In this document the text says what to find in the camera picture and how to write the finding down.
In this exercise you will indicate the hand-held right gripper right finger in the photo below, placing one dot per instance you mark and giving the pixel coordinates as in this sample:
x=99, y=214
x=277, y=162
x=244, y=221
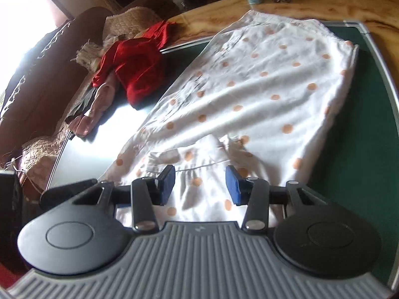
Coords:
x=233, y=187

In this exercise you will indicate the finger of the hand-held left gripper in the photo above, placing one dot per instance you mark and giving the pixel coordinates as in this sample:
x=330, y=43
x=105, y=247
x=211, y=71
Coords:
x=59, y=193

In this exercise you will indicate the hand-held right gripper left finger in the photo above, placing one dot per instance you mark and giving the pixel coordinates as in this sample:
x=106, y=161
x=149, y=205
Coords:
x=170, y=183

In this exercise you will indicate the white orange-dotted shirt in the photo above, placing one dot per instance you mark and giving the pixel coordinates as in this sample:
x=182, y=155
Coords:
x=249, y=84

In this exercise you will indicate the dark grey garment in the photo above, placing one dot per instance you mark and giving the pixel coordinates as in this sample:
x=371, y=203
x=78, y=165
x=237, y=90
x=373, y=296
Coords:
x=82, y=102

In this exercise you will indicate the pink garment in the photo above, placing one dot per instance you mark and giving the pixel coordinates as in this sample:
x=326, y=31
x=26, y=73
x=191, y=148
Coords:
x=99, y=106

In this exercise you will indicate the red garment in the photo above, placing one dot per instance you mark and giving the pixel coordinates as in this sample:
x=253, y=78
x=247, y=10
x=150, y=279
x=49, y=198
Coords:
x=137, y=65

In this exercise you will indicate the green framed mat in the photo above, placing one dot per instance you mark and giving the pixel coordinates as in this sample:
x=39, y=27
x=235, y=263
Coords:
x=358, y=130

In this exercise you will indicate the white high-top sneaker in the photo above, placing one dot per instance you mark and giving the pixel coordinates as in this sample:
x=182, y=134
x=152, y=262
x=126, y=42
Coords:
x=90, y=54

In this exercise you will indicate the beige quilted sofa cover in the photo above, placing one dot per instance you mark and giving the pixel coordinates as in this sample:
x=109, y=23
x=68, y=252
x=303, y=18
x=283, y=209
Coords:
x=131, y=21

